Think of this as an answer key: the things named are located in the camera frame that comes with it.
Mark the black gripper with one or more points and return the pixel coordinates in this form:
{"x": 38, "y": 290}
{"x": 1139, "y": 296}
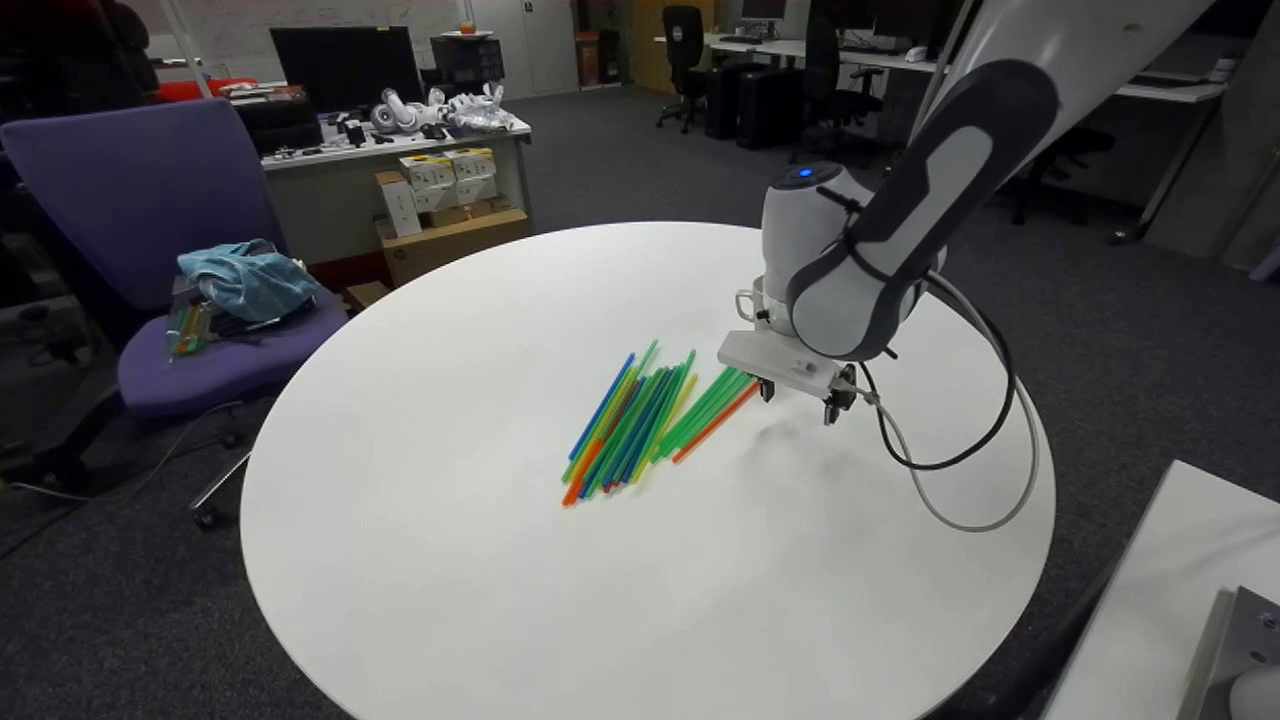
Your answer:
{"x": 833, "y": 393}

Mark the orange straw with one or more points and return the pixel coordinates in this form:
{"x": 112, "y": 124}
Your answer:
{"x": 718, "y": 422}
{"x": 581, "y": 471}

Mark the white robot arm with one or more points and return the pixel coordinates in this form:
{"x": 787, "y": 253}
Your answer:
{"x": 845, "y": 263}

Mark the green straw right group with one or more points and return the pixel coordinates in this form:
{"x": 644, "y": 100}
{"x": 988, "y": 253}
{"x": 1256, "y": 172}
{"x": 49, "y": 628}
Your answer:
{"x": 702, "y": 409}

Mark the white ceramic mug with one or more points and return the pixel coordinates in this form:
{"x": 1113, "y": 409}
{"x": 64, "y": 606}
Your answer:
{"x": 750, "y": 301}

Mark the yellow straw in pile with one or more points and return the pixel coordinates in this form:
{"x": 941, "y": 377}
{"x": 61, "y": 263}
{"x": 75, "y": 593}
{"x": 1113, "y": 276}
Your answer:
{"x": 667, "y": 429}

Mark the teal straw pile centre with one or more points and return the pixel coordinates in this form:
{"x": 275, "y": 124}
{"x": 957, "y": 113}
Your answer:
{"x": 630, "y": 432}

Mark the blue straw left side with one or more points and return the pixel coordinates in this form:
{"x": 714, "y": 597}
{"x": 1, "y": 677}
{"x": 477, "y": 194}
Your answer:
{"x": 600, "y": 407}

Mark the white side table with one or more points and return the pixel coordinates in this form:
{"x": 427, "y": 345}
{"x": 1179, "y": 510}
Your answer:
{"x": 1199, "y": 537}

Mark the black office chair background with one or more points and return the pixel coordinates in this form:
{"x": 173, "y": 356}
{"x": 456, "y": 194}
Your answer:
{"x": 686, "y": 60}

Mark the cardboard box under desk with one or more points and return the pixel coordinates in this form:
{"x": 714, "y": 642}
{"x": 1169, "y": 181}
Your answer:
{"x": 447, "y": 241}

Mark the white office desk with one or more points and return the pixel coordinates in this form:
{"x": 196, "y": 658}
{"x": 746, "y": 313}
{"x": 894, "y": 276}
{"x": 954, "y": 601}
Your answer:
{"x": 328, "y": 198}

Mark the teal cloth on chair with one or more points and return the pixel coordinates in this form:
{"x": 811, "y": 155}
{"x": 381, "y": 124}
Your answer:
{"x": 234, "y": 290}

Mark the black computer monitor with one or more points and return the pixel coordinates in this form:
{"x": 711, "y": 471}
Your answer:
{"x": 344, "y": 66}

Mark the purple office chair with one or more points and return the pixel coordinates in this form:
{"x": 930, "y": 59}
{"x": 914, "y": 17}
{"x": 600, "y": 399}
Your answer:
{"x": 135, "y": 190}

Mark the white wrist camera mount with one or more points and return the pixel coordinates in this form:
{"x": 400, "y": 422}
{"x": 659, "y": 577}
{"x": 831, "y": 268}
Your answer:
{"x": 768, "y": 354}

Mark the grey metal bracket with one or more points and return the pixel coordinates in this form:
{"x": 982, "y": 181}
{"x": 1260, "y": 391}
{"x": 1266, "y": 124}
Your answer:
{"x": 1239, "y": 662}

